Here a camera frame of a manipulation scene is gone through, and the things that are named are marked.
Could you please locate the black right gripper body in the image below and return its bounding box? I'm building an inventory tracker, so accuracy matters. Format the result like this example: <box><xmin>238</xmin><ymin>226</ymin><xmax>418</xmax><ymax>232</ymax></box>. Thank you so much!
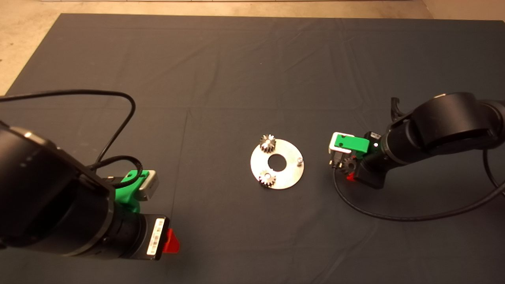
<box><xmin>352</xmin><ymin>156</ymin><xmax>390</xmax><ymax>189</ymax></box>

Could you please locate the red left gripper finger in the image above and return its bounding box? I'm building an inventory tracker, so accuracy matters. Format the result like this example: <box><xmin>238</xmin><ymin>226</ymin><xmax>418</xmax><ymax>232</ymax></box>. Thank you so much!
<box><xmin>163</xmin><ymin>228</ymin><xmax>181</xmax><ymax>254</ymax></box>

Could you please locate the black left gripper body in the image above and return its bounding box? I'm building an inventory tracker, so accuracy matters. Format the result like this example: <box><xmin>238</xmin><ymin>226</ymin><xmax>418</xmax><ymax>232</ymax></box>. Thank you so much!
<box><xmin>134</xmin><ymin>214</ymin><xmax>171</xmax><ymax>261</ymax></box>

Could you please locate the steel planetary gear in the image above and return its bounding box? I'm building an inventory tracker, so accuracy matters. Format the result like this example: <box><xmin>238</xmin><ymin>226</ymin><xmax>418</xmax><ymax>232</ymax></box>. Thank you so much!
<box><xmin>258</xmin><ymin>171</ymin><xmax>277</xmax><ymax>189</ymax></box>
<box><xmin>341</xmin><ymin>157</ymin><xmax>358</xmax><ymax>176</ymax></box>
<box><xmin>259</xmin><ymin>134</ymin><xmax>277</xmax><ymax>154</ymax></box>

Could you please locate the round metal carrier plate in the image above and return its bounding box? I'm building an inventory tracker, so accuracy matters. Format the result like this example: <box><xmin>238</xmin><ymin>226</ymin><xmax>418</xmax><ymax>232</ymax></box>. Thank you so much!
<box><xmin>250</xmin><ymin>138</ymin><xmax>305</xmax><ymax>190</ymax></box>

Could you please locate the dark grey table cloth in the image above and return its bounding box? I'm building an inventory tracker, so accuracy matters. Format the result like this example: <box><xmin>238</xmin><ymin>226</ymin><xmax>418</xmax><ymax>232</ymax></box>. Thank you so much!
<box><xmin>0</xmin><ymin>14</ymin><xmax>505</xmax><ymax>284</ymax></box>

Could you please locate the green right camera mount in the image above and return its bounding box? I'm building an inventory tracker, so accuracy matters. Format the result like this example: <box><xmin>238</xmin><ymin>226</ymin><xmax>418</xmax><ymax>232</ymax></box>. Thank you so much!
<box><xmin>334</xmin><ymin>134</ymin><xmax>371</xmax><ymax>155</ymax></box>

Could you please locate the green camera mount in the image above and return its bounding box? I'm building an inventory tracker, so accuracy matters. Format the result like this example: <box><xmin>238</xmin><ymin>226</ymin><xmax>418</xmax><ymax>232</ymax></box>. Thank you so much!
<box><xmin>334</xmin><ymin>134</ymin><xmax>371</xmax><ymax>155</ymax></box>
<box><xmin>114</xmin><ymin>170</ymin><xmax>150</xmax><ymax>214</ymax></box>

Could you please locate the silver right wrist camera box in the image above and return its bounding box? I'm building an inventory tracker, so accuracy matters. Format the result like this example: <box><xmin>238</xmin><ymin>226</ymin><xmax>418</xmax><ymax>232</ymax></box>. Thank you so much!
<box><xmin>328</xmin><ymin>132</ymin><xmax>354</xmax><ymax>155</ymax></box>

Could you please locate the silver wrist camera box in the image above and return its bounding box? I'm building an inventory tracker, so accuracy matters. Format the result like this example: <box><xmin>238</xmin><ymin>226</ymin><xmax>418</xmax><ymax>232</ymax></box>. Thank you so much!
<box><xmin>136</xmin><ymin>170</ymin><xmax>160</xmax><ymax>202</ymax></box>
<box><xmin>328</xmin><ymin>132</ymin><xmax>354</xmax><ymax>155</ymax></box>

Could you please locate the green left camera mount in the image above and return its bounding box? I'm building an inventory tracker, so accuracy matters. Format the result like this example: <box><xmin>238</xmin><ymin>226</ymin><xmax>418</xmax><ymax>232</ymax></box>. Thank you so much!
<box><xmin>114</xmin><ymin>170</ymin><xmax>150</xmax><ymax>214</ymax></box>

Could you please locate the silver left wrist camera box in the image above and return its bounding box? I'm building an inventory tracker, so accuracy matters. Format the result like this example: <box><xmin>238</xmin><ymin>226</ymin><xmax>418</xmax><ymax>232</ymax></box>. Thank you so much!
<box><xmin>136</xmin><ymin>170</ymin><xmax>160</xmax><ymax>202</ymax></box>

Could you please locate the thin black left camera cable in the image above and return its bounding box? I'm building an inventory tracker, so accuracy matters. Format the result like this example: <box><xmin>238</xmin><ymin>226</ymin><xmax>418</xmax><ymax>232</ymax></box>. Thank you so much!
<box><xmin>0</xmin><ymin>90</ymin><xmax>144</xmax><ymax>187</ymax></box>

